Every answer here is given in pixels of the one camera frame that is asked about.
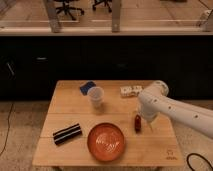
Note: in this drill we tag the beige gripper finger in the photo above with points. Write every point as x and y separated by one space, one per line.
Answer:
150 126

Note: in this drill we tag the red pepper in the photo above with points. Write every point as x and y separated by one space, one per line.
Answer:
137 123

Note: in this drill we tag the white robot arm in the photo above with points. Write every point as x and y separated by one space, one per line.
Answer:
154 99

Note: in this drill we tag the translucent white cup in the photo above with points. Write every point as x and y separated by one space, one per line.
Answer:
95 95

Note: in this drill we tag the orange plate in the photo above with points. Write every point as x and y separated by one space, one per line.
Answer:
106 142

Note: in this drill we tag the wooden table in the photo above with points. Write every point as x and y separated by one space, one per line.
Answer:
69 107

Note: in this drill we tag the black office chair left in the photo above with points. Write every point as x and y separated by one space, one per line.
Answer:
66 8

